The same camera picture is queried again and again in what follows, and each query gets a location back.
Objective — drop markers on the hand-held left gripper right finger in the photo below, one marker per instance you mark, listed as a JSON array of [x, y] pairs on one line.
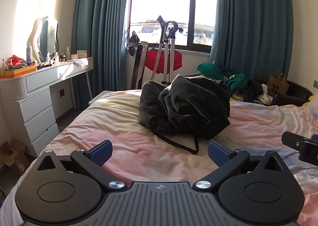
[[219, 155]]

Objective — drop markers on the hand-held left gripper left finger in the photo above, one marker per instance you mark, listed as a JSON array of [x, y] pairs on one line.
[[100, 152]]

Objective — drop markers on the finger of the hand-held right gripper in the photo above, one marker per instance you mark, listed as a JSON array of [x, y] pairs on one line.
[[294, 141]]

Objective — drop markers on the dark grey pants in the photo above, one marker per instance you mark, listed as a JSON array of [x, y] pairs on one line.
[[188, 106]]

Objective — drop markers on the pink and cream duvet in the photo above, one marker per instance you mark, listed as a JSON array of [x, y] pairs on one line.
[[99, 121]]

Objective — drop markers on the pastel pillow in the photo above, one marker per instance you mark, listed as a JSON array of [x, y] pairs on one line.
[[313, 111]]

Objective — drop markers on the yellow plush toy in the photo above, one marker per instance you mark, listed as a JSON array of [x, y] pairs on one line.
[[310, 100]]

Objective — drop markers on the black armchair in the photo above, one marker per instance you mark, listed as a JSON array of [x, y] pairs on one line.
[[295, 90]]

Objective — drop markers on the white garment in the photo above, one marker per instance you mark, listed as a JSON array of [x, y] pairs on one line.
[[263, 95]]

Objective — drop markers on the brown paper bag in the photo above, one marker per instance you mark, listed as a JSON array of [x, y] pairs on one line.
[[277, 85]]

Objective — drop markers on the dark garment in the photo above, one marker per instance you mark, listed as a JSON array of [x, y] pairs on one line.
[[254, 89]]

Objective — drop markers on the white dresser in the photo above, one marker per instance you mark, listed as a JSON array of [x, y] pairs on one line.
[[37, 106]]

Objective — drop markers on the green garment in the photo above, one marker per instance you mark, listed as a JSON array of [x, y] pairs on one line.
[[213, 70]]

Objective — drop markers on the cardboard boxes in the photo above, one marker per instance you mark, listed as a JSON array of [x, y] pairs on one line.
[[12, 158]]

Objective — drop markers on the black leaning board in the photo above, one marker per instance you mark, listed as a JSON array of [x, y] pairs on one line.
[[138, 66]]

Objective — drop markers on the white tissue box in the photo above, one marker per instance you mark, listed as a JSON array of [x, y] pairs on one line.
[[79, 55]]

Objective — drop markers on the red cloth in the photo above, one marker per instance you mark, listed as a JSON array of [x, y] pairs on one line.
[[174, 59]]

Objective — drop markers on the orange box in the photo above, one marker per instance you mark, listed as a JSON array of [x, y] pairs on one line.
[[19, 71]]

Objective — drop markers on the silver pole stand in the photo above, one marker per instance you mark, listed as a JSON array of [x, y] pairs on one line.
[[171, 49]]

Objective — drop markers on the grey spray can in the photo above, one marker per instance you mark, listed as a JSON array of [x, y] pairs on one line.
[[29, 53]]

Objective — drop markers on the teal curtain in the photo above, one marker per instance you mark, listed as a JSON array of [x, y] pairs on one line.
[[104, 29], [253, 22]]

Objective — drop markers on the wavy framed mirror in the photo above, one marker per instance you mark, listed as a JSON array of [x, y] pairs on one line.
[[48, 39]]

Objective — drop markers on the wall socket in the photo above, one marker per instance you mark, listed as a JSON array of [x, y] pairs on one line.
[[62, 93]]

